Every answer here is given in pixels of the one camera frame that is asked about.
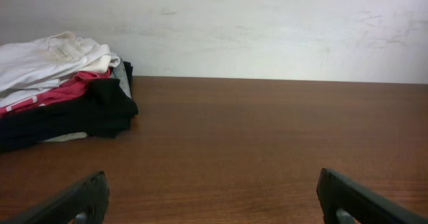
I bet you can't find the white folded shirt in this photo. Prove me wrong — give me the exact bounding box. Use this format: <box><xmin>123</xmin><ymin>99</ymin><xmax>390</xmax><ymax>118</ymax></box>
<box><xmin>1</xmin><ymin>31</ymin><xmax>121</xmax><ymax>107</ymax></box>

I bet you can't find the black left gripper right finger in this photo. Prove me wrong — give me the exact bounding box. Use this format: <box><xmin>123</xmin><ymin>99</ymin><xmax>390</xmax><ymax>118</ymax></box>
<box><xmin>316</xmin><ymin>169</ymin><xmax>427</xmax><ymax>224</ymax></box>

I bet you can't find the red folded shirt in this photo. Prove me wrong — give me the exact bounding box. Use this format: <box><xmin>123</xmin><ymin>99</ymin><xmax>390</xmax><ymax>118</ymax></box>
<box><xmin>1</xmin><ymin>70</ymin><xmax>110</xmax><ymax>117</ymax></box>

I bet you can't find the black folded shirt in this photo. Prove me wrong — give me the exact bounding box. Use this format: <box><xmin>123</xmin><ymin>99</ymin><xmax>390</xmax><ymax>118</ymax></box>
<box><xmin>1</xmin><ymin>78</ymin><xmax>138</xmax><ymax>152</ymax></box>

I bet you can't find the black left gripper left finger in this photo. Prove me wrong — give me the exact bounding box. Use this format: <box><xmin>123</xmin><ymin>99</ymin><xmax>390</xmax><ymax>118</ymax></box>
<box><xmin>1</xmin><ymin>171</ymin><xmax>110</xmax><ymax>224</ymax></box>

